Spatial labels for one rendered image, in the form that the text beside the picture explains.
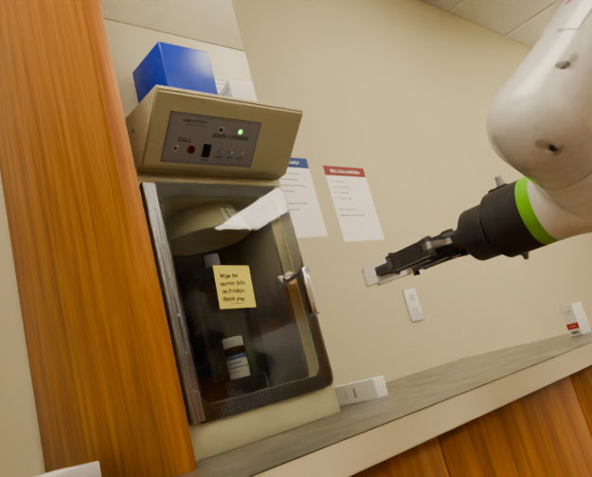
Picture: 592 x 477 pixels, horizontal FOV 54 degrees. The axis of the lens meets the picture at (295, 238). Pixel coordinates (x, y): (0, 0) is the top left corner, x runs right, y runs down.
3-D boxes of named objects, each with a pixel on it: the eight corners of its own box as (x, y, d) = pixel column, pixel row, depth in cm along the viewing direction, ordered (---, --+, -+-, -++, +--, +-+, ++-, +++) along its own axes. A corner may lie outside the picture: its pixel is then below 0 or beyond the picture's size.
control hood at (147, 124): (134, 171, 97) (122, 118, 100) (279, 179, 119) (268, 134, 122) (167, 140, 89) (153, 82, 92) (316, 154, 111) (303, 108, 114)
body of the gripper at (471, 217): (503, 202, 83) (450, 224, 90) (471, 200, 77) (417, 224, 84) (520, 252, 81) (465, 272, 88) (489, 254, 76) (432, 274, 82)
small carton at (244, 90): (224, 122, 111) (218, 94, 112) (248, 122, 114) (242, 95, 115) (235, 109, 107) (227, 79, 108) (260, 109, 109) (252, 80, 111)
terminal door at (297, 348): (192, 427, 88) (142, 183, 97) (332, 385, 109) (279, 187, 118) (195, 426, 88) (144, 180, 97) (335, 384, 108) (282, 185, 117)
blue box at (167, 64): (140, 117, 101) (131, 72, 103) (190, 124, 108) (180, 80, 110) (169, 88, 94) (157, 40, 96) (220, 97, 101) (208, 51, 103)
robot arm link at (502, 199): (533, 252, 71) (565, 250, 77) (502, 164, 74) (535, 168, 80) (490, 267, 75) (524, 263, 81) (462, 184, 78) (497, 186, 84)
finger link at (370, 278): (401, 273, 90) (398, 274, 90) (368, 287, 95) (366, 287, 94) (396, 256, 91) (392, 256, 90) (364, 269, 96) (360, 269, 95)
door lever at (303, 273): (305, 320, 109) (295, 322, 107) (293, 271, 111) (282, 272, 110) (324, 312, 105) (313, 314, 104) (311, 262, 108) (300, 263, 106)
